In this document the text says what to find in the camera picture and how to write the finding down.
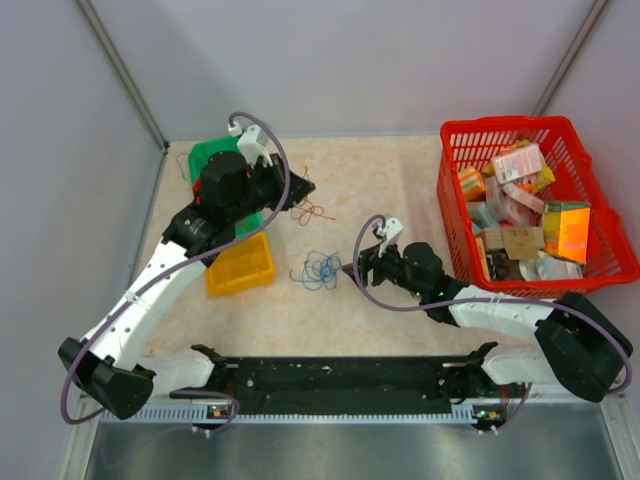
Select blue wire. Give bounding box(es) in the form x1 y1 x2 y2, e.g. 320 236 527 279
288 250 343 292

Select white pink sponge pack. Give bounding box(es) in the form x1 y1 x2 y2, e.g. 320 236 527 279
491 143 543 184

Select near green storage bin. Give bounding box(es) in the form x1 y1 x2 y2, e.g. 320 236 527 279
235 212 263 238

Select light blue sponge pack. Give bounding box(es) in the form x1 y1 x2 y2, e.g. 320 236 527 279
467 202 499 229

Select orange wire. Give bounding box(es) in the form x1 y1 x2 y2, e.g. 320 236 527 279
290 165 336 227

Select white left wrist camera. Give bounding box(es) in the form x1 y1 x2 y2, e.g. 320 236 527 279
228 122 273 169

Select yellow storage bin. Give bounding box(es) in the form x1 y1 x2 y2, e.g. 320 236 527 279
205 232 275 297

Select yellow snack bag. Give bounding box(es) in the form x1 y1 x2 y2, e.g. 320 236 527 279
530 164 555 194

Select yellow green sponge box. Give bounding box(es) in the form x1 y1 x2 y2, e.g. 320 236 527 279
541 201 591 264

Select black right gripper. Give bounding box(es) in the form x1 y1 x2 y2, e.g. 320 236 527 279
342 237 426 298

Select brown cardboard sponge pack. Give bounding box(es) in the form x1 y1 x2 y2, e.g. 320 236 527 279
478 227 545 260

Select orange sponge box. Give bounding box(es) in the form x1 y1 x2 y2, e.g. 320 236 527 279
457 166 486 202

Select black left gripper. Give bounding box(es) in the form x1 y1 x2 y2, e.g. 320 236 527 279
228 153 315 224

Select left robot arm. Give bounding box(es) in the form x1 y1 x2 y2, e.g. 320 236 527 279
58 151 316 424

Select yellow Kamenoko sponge pack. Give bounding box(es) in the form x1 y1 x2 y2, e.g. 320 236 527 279
475 237 488 269

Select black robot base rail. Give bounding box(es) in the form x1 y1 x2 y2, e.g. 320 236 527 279
172 344 525 416

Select far green storage bin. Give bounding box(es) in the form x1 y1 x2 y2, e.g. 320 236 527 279
188 136 238 184

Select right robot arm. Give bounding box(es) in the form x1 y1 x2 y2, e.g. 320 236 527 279
342 242 633 403

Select green storage bin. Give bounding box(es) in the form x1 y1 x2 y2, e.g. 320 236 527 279
188 136 238 184
235 212 263 238

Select white Kamenoko sponge pack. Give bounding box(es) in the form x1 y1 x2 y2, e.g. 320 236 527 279
502 183 545 214

